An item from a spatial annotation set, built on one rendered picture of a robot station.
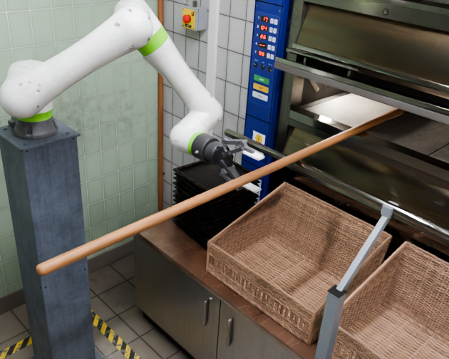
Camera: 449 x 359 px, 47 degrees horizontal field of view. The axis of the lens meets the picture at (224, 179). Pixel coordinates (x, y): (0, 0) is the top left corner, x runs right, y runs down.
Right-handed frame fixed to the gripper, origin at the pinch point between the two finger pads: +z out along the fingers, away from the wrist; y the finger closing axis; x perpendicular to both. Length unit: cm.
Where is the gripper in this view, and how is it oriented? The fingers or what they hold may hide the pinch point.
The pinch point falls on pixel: (255, 172)
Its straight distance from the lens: 164.5
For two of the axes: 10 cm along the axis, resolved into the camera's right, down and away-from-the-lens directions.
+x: -7.1, 3.0, -6.4
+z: 7.0, 3.8, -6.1
